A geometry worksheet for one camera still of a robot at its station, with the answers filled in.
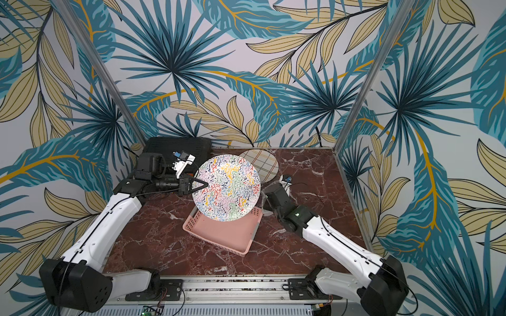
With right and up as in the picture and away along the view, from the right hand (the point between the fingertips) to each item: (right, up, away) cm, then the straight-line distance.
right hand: (270, 195), depth 79 cm
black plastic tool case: (-38, +23, +33) cm, 55 cm away
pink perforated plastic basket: (-15, -18, +4) cm, 24 cm away
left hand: (-24, +4, -10) cm, 26 cm away
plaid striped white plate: (0, +14, +34) cm, 37 cm away
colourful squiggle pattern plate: (-14, +3, -7) cm, 16 cm away
